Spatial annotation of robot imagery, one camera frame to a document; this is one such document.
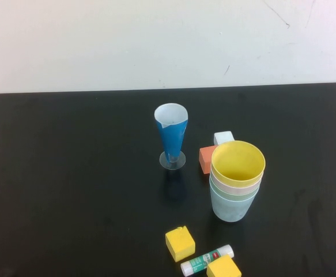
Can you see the yellow plastic cup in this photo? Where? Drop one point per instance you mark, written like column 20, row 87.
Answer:
column 237, row 161

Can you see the pink plastic cup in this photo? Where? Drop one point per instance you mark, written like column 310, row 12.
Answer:
column 237, row 187

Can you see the green plastic cup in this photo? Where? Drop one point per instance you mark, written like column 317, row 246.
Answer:
column 234, row 197

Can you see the blue conical footed glass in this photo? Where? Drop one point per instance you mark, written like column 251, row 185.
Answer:
column 170, row 135

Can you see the orange cube block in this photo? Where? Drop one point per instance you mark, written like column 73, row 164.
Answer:
column 205, row 162

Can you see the white cube block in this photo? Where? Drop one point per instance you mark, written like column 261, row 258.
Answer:
column 222, row 138

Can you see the light blue plastic cup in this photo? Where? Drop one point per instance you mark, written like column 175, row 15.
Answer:
column 231, row 210

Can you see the yellow cube block chipped corner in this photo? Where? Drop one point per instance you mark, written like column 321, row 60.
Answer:
column 180, row 242

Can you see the white green glue stick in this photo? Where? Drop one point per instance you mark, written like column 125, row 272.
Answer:
column 196, row 263

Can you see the yellow cube block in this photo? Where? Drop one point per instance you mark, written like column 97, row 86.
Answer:
column 222, row 268

